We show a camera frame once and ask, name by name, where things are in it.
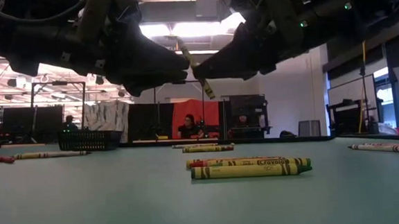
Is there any black bag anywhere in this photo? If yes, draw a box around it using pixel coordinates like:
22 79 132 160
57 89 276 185
278 129 296 139

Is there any red orange crayon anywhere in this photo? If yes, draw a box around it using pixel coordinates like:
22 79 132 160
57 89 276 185
187 155 287 170

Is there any grey bin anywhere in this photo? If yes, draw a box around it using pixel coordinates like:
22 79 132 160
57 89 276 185
296 119 322 138

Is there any grey ceiling unit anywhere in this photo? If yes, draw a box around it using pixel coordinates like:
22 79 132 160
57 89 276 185
194 0 221 20

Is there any long ceiling light bar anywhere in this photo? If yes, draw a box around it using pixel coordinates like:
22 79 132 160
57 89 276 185
173 47 222 58

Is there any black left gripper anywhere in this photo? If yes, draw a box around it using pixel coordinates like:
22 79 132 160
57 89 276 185
12 0 191 104

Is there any black gantry frame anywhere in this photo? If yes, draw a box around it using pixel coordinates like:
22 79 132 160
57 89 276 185
28 78 89 134
152 78 208 141

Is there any red backdrop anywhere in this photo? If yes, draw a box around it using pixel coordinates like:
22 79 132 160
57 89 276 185
170 97 222 141

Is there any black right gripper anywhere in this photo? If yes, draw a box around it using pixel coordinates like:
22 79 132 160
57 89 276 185
188 0 340 85

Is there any black partition panel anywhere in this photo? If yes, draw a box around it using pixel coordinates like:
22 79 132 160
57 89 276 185
0 101 67 146
126 101 176 144

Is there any black plastic basket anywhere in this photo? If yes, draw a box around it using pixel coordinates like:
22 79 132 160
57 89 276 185
56 126 125 155

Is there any black tripod stand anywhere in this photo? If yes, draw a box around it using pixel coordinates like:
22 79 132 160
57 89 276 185
357 63 371 134

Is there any green table mat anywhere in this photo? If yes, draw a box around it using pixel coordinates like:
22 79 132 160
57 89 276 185
0 122 399 224

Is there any black equipment cart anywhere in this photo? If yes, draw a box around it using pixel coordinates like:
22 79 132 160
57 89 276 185
325 96 386 137

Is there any grey white curtain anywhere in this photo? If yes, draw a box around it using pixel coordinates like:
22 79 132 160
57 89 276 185
82 99 132 145

